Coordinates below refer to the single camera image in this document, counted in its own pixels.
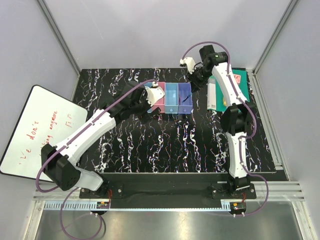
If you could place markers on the aluminium cable duct rail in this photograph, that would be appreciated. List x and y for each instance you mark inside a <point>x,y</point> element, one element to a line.
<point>164,205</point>

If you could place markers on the light blue drawer box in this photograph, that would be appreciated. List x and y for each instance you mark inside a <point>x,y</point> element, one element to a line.
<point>171,104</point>

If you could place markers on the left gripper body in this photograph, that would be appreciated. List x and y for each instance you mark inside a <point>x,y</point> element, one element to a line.
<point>141,107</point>

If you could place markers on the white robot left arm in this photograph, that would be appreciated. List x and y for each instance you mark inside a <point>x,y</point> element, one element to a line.
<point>59,162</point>

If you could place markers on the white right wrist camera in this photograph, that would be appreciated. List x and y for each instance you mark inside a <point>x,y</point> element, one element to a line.
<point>189,63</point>

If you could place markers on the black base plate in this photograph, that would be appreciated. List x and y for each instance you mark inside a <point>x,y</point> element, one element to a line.
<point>169,186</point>

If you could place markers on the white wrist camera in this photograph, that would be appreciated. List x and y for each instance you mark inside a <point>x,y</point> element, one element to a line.
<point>189,63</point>
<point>154,94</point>

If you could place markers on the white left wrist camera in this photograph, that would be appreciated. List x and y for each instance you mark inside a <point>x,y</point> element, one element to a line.
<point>154,94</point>

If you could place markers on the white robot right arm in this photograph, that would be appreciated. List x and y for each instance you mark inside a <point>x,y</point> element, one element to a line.
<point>238,117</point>

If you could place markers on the whiteboard with red writing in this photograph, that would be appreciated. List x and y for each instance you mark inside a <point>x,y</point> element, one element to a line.
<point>46,118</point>

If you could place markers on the leftmost blue drawer box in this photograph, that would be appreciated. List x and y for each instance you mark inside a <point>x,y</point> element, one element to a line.
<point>148,84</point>

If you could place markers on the pink cube box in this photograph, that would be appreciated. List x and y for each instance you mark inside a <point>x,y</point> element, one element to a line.
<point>238,78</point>

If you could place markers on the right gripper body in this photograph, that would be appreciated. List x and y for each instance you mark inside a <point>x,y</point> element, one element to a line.
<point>199,77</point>

